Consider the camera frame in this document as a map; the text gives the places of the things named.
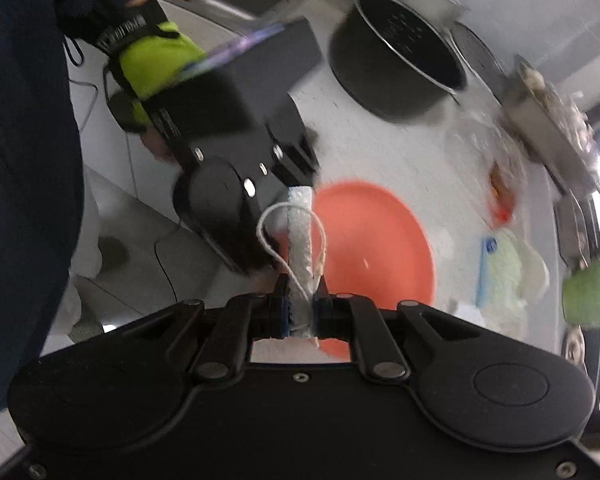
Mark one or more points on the small steel tray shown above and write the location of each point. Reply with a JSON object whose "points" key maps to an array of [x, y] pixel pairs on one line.
{"points": [[578, 231]]}

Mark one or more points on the round wire mesh strainer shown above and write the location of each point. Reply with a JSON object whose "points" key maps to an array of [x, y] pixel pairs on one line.
{"points": [[480, 59]]}

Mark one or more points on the left hand in yellow glove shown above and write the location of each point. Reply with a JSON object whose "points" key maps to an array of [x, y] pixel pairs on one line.
{"points": [[145, 51]]}

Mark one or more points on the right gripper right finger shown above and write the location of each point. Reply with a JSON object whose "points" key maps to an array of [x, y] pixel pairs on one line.
{"points": [[321, 309]]}

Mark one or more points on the green flower pot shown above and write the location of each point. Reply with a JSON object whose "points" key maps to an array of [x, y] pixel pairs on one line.
{"points": [[581, 297]]}

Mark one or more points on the person in dark blue clothes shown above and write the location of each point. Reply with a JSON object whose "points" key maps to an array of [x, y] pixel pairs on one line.
{"points": [[41, 168]]}

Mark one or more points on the black rice cooker pot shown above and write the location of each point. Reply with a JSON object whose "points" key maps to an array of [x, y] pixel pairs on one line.
{"points": [[392, 61]]}

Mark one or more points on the clear plastic bag with food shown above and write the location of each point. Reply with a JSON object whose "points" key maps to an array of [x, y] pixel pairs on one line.
{"points": [[491, 166]]}

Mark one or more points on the large steel tray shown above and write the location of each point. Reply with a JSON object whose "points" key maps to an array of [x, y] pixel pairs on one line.
{"points": [[556, 132]]}

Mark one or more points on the tissue pack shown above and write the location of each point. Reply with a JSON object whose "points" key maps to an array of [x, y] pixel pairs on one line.
{"points": [[513, 276]]}

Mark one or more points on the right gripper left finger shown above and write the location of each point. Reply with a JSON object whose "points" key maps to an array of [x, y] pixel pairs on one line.
{"points": [[281, 303]]}

